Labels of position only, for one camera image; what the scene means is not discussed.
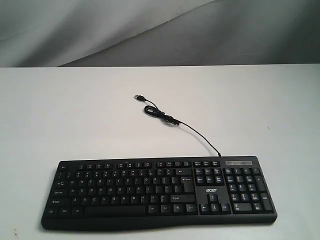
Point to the black acer keyboard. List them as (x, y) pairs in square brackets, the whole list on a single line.
[(148, 193)]

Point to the grey backdrop cloth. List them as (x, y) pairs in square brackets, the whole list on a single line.
[(140, 33)]

